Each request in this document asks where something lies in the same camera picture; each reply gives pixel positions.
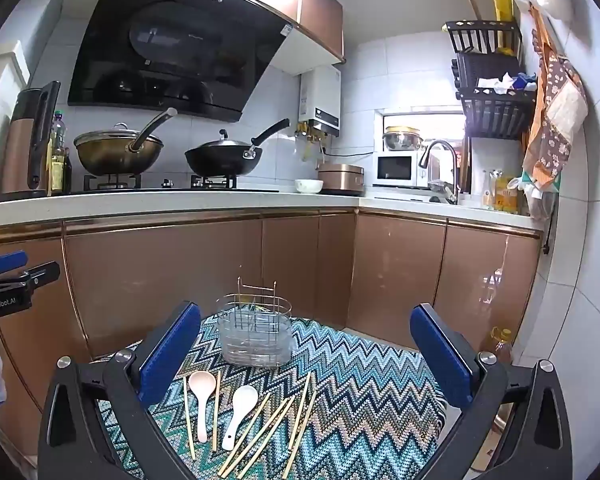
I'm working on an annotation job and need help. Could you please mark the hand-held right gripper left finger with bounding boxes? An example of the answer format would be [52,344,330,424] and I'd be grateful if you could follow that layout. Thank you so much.
[37,301,202,480]

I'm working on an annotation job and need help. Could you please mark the yellow tube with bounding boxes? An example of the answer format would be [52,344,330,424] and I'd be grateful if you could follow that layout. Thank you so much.
[491,0,516,56]

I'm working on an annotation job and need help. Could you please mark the zigzag patterned cloth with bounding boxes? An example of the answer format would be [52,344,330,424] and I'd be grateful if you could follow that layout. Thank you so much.
[97,312,448,480]

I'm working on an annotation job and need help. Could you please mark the white plastic spoon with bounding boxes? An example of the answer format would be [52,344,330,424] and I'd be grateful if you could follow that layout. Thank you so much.
[222,385,259,452]

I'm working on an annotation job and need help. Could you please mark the black tiered wall rack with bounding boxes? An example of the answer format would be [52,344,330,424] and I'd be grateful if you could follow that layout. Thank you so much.
[445,19,538,141]

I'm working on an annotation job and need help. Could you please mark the brown rice cooker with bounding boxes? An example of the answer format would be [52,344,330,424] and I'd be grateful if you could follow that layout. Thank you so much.
[318,162,365,196]

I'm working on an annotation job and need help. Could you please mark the white rag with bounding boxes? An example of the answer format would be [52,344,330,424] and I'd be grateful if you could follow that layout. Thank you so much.
[476,72,516,95]

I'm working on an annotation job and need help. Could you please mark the crumpled plastic bag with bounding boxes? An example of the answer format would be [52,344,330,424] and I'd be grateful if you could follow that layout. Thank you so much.
[517,175,556,221]

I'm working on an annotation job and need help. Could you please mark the stacked steel bowls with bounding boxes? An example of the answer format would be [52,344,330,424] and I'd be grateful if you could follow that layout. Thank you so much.
[382,126,423,152]

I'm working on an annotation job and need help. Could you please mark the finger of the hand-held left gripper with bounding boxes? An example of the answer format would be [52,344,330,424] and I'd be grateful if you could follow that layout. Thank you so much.
[0,251,29,275]
[0,261,61,292]

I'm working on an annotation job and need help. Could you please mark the black power cable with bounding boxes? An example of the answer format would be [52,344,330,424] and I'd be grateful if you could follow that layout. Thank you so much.
[325,140,376,157]

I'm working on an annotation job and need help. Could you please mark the black hanging cord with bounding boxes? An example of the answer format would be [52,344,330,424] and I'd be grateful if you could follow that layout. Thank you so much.
[542,197,556,255]

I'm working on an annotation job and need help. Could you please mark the black glass range hood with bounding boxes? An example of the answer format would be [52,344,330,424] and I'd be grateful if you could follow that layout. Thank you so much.
[67,0,293,123]

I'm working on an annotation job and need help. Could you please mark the brown and black kettle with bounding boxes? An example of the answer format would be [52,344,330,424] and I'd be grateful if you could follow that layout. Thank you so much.
[0,81,62,201]

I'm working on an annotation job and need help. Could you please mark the brown base cabinet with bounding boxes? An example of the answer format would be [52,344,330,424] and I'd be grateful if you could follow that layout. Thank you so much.
[0,205,543,461]

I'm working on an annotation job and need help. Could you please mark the black gas stove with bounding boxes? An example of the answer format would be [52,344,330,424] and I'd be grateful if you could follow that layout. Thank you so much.
[82,172,281,193]

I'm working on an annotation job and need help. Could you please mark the bamboo chopstick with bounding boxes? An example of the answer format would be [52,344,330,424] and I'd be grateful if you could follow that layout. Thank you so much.
[236,396,297,480]
[289,373,312,450]
[182,375,197,462]
[218,393,272,477]
[224,402,286,479]
[212,370,222,453]
[285,391,318,470]

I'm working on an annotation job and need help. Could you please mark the floral hanging apron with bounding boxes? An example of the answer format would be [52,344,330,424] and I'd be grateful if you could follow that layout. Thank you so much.
[522,7,588,191]

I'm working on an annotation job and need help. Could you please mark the black wok with lid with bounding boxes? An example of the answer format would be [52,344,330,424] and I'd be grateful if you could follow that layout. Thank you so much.
[185,118,291,177]

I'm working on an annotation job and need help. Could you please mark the bronze wok with glass lid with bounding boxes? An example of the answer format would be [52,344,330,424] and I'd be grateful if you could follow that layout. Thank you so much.
[74,107,178,177]

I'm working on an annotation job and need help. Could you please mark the dark kitchen faucet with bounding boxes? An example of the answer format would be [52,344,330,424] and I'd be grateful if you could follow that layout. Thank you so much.
[419,140,461,196]

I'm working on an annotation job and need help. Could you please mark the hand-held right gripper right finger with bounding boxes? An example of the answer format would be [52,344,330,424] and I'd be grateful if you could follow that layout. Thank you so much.
[409,302,574,480]

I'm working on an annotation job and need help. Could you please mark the purple capped oil bottle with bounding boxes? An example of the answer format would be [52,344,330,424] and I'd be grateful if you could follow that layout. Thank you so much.
[50,110,68,193]

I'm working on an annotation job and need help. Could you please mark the white microwave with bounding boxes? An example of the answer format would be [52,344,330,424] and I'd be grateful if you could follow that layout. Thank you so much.
[372,152,431,188]

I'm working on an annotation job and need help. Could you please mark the white water heater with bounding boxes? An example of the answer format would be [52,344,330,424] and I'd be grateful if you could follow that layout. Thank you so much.
[297,67,342,138]

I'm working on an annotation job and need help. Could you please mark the brown wall cabinet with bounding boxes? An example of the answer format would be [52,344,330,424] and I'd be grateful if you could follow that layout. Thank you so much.
[280,0,346,63]

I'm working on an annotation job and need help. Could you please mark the cooking oil bottle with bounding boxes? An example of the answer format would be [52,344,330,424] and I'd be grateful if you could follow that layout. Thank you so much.
[490,327,513,361]

